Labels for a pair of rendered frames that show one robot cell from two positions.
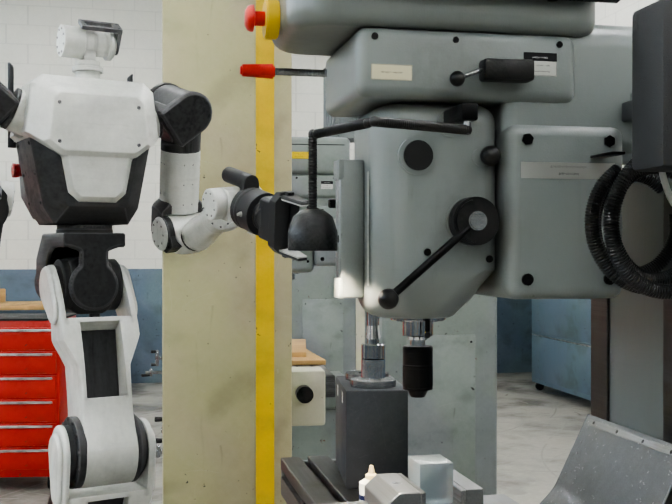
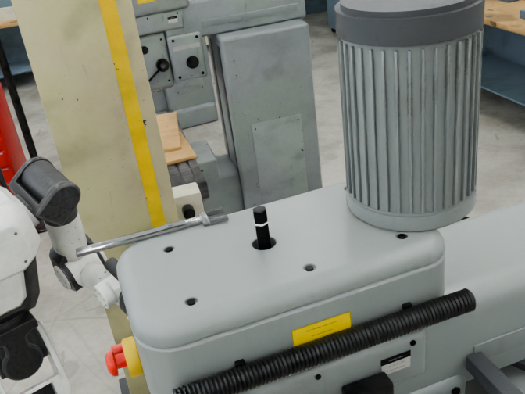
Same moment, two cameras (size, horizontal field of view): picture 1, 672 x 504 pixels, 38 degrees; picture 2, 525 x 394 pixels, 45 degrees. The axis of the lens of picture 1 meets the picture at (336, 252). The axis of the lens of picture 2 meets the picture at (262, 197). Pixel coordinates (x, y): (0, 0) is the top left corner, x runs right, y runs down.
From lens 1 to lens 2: 1.22 m
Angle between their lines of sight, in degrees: 28
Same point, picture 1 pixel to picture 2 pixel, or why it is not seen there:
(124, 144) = (12, 266)
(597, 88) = (445, 353)
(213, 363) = (119, 228)
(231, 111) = (86, 41)
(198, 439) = not seen: hidden behind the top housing
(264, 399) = not seen: hidden behind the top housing
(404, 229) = not seen: outside the picture
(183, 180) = (70, 241)
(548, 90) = (403, 377)
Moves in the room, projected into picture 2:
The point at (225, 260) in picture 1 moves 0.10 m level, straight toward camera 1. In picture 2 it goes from (111, 157) to (112, 166)
